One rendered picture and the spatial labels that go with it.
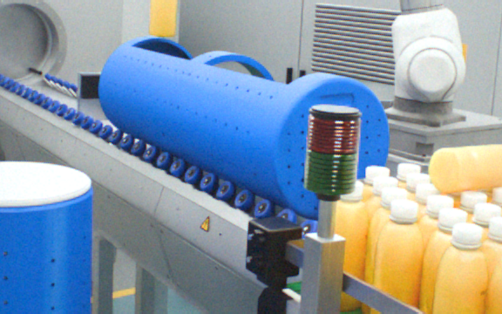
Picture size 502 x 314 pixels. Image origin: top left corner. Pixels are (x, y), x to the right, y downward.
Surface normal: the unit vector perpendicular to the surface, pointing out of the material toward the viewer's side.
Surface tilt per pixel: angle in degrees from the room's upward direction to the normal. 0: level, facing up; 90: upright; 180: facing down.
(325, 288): 90
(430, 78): 96
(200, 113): 79
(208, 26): 90
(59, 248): 91
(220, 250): 71
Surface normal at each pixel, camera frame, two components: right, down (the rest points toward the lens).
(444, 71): -0.20, 0.29
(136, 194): -0.77, -0.28
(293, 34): -0.77, 0.07
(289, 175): 0.55, 0.19
